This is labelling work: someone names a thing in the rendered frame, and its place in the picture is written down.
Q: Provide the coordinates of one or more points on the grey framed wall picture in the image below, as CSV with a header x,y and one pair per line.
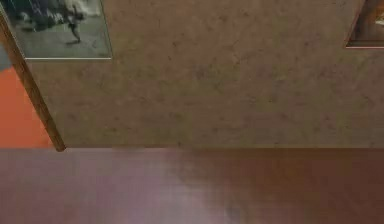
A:
x,y
60,36

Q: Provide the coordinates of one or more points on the brown framed wall picture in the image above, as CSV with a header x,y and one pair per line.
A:
x,y
370,26

